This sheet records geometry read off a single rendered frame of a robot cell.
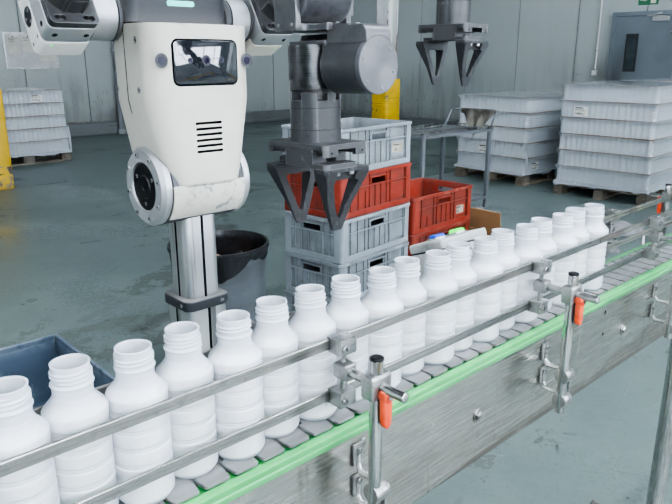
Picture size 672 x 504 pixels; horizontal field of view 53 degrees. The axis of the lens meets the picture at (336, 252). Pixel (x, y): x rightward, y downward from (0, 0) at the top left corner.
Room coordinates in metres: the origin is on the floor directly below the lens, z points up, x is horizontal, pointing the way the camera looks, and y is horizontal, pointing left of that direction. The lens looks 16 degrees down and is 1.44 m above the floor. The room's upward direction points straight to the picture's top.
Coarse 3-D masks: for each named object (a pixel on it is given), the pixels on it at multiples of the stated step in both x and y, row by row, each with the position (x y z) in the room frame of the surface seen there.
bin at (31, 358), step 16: (48, 336) 1.12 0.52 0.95; (0, 352) 1.06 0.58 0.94; (16, 352) 1.08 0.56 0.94; (32, 352) 1.10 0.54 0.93; (48, 352) 1.12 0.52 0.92; (64, 352) 1.10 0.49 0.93; (80, 352) 1.05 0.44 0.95; (0, 368) 1.06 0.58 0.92; (16, 368) 1.08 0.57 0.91; (32, 368) 1.09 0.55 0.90; (48, 368) 1.11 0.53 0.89; (96, 368) 1.00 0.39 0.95; (32, 384) 1.09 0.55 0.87; (48, 384) 1.11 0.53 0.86; (96, 384) 1.00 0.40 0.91
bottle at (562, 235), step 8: (560, 216) 1.15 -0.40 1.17; (568, 216) 1.17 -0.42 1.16; (560, 224) 1.15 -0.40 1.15; (568, 224) 1.15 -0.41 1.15; (552, 232) 1.16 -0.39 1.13; (560, 232) 1.15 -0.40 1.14; (568, 232) 1.15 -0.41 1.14; (560, 240) 1.14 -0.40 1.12; (568, 240) 1.14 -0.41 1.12; (576, 240) 1.15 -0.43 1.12; (560, 248) 1.14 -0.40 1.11; (568, 248) 1.14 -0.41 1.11; (568, 256) 1.14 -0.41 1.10; (560, 264) 1.14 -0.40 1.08; (568, 264) 1.14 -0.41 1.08; (560, 272) 1.14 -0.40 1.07; (560, 280) 1.14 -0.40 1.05; (560, 296) 1.14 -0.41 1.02; (552, 304) 1.14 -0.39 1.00; (560, 304) 1.14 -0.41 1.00
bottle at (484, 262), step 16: (480, 240) 0.99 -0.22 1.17; (496, 240) 0.99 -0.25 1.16; (480, 256) 0.99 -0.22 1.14; (496, 256) 0.99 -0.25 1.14; (480, 272) 0.98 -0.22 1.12; (496, 272) 0.98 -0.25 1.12; (496, 288) 0.98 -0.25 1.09; (480, 304) 0.98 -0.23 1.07; (496, 304) 0.98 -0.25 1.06; (480, 320) 0.97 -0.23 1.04; (480, 336) 0.97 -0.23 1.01; (496, 336) 0.98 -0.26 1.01
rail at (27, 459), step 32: (640, 224) 1.32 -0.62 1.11; (640, 256) 1.33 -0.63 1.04; (480, 288) 0.94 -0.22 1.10; (384, 320) 0.80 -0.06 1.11; (320, 352) 0.72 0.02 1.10; (416, 352) 0.84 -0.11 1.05; (224, 384) 0.63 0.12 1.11; (352, 384) 0.76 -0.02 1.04; (128, 416) 0.56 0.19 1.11; (288, 416) 0.69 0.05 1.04; (64, 448) 0.51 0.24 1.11; (224, 448) 0.63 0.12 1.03; (128, 480) 0.55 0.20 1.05
